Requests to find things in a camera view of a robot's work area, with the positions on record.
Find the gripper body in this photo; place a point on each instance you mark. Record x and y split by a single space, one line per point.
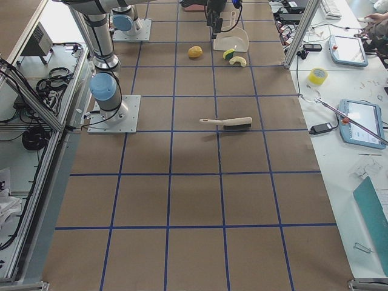
215 6

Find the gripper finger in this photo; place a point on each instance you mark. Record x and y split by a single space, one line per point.
217 25
209 18

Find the beige plastic dustpan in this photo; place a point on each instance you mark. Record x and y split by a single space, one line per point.
237 39

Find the beige hand brush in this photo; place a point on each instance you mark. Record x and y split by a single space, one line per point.
230 124

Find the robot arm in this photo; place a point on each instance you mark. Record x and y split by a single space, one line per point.
130 12
95 29

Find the black lined trash bin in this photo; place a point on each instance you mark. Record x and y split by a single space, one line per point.
193 5

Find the yellow green sponge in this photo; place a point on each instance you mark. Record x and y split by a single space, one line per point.
228 54

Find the brown potato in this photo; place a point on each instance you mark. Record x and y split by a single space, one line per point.
194 52

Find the yellow tape roll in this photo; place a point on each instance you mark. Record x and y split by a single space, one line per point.
317 76

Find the white keyboard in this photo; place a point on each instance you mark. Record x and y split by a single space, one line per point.
330 9

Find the black power adapter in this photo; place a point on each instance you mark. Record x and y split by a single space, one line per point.
321 128

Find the grey control box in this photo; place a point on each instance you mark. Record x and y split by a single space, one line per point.
39 45

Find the near blue teach pendant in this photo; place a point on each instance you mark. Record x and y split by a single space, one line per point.
366 114

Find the teal folder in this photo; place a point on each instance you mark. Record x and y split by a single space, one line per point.
374 218

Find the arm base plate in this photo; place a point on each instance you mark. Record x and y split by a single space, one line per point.
125 121
127 30

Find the aluminium frame post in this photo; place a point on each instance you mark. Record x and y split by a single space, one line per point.
301 30

